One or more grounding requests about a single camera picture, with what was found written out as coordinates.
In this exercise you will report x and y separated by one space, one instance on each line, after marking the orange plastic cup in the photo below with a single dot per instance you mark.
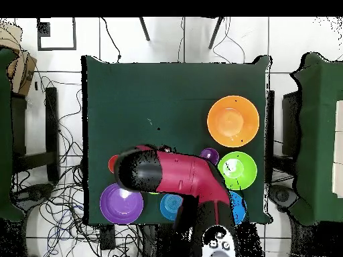
112 163

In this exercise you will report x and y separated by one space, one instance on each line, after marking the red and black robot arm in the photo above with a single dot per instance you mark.
182 174

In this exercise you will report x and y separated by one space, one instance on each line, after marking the purple plastic cup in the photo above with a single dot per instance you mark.
209 155

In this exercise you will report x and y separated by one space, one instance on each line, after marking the dark green tablecloth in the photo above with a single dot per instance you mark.
160 93

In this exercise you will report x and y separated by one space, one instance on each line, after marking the small blue plastic bowl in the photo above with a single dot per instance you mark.
170 206

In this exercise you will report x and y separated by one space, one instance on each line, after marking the orange plastic bowl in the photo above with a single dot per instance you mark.
233 121

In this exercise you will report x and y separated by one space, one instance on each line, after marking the green plastic bowl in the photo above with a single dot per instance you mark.
237 170

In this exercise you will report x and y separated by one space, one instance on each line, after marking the purple plastic bowl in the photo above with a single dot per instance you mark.
121 203

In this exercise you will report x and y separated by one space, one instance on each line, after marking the large blue plastic bowl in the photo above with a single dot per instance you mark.
239 208

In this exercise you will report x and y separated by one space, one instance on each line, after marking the black tripod leg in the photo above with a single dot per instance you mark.
144 29
215 33

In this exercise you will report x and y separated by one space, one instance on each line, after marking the neighbouring green-clothed table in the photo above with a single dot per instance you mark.
316 133
5 133

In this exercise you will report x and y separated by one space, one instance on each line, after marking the cardboard box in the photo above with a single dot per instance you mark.
25 72

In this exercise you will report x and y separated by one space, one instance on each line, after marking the black stand frame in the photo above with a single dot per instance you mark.
51 120
290 125

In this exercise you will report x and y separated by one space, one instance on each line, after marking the grey pedestal foot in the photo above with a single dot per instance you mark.
37 191
282 196

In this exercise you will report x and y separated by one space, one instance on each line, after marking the black square floor frame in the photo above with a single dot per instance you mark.
43 29

